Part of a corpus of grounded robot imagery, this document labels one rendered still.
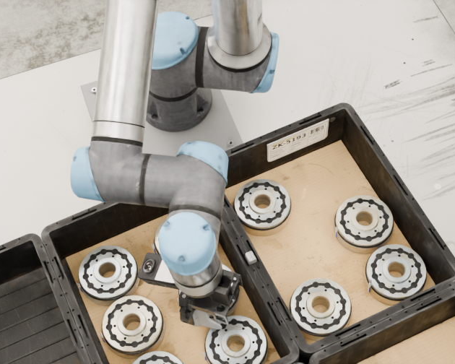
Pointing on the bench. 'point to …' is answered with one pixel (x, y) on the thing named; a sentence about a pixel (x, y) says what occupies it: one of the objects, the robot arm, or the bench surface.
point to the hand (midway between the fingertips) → (200, 305)
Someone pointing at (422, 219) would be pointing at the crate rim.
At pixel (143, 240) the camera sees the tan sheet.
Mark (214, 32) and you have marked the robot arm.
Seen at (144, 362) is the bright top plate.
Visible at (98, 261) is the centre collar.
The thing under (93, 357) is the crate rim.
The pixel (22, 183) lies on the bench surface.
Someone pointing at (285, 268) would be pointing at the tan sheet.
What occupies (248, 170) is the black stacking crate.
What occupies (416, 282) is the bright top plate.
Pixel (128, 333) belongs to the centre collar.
